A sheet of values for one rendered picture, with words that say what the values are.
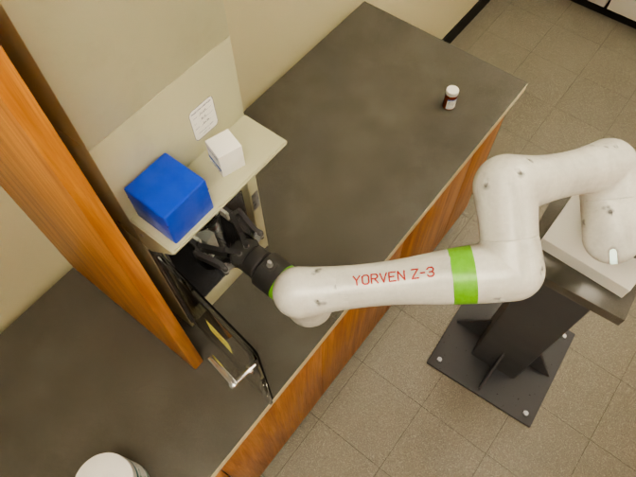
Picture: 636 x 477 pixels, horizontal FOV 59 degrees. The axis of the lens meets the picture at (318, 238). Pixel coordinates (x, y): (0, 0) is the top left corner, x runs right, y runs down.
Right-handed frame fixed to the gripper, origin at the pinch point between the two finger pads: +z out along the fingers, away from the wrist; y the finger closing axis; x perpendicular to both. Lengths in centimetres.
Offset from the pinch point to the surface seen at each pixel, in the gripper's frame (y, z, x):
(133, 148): 11.0, -6.1, -45.0
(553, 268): -60, -75, 24
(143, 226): 17.2, -9.7, -31.0
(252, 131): -11.7, -10.1, -31.1
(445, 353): -55, -65, 117
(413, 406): -28, -67, 119
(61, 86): 17, -6, -64
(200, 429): 35, -28, 26
